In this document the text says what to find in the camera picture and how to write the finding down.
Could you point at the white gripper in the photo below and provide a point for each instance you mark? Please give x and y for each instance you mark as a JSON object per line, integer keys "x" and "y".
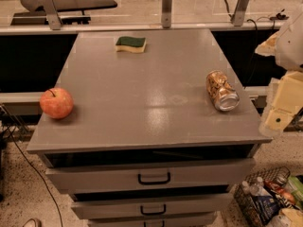
{"x": 292, "y": 49}

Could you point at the green and yellow sponge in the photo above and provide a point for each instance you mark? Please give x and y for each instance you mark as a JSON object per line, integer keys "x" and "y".
{"x": 131, "y": 44}

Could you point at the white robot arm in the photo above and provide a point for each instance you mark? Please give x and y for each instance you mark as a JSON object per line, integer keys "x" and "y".
{"x": 286, "y": 45}

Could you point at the crushed gold soda can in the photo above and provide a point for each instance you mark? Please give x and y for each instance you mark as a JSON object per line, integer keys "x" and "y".
{"x": 223, "y": 96}

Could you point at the grey drawer cabinet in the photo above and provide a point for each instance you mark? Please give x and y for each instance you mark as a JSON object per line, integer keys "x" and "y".
{"x": 147, "y": 114}

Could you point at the red apple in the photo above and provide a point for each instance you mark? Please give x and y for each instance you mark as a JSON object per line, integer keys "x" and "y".
{"x": 57, "y": 103}

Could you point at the black office chair base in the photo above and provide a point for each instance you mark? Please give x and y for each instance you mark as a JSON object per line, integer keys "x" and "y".
{"x": 35, "y": 14}

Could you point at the right metal rail bracket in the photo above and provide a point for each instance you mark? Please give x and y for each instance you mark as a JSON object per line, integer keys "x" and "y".
{"x": 237, "y": 18}

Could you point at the metal rail bracket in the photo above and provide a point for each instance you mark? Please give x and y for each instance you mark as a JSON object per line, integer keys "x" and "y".
{"x": 237, "y": 18}
{"x": 166, "y": 13}
{"x": 52, "y": 16}

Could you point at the wire basket with groceries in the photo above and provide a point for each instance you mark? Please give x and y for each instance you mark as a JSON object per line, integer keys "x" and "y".
{"x": 271, "y": 198}

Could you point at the black drawer handle top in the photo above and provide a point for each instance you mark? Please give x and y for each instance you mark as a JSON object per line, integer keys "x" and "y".
{"x": 153, "y": 180}

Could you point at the black drawer handle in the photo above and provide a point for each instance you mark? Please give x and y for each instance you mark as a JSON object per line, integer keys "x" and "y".
{"x": 153, "y": 210}
{"x": 153, "y": 180}

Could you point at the middle metal rail bracket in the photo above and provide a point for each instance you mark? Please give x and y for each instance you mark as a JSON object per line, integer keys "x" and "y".
{"x": 166, "y": 13}

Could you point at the black drawer handle middle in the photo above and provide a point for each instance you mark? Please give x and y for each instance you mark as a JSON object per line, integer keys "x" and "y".
{"x": 153, "y": 210}

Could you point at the left metal rail bracket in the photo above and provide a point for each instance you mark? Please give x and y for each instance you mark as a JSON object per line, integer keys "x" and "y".
{"x": 52, "y": 16}

